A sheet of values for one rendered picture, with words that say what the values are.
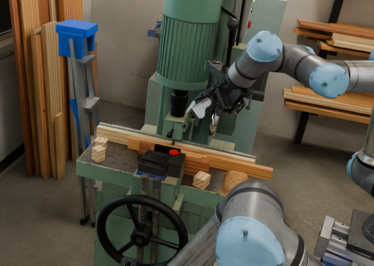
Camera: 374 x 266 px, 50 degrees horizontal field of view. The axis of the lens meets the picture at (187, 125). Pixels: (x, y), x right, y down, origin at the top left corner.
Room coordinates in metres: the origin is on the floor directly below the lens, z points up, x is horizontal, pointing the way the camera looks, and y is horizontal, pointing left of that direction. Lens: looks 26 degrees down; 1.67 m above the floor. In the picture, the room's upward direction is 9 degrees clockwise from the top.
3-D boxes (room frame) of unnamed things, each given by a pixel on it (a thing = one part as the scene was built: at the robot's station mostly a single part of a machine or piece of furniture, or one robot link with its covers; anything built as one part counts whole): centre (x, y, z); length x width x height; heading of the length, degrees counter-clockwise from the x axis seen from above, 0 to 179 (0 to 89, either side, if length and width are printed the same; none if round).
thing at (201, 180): (1.13, -0.08, 0.92); 0.05 x 0.04 x 0.04; 154
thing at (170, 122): (1.31, 0.04, 1.03); 0.14 x 0.07 x 0.09; 172
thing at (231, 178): (1.17, -0.19, 0.92); 0.14 x 0.09 x 0.04; 172
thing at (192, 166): (1.19, 0.01, 0.93); 0.22 x 0.01 x 0.06; 82
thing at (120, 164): (1.18, 0.05, 0.87); 0.61 x 0.30 x 0.06; 82
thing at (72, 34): (1.98, 0.56, 0.58); 0.27 x 0.25 x 1.16; 86
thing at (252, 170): (1.27, -0.06, 0.92); 0.54 x 0.02 x 0.04; 82
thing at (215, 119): (1.40, -0.10, 1.02); 0.12 x 0.03 x 0.12; 172
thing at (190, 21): (1.29, 0.04, 1.35); 0.18 x 0.18 x 0.31
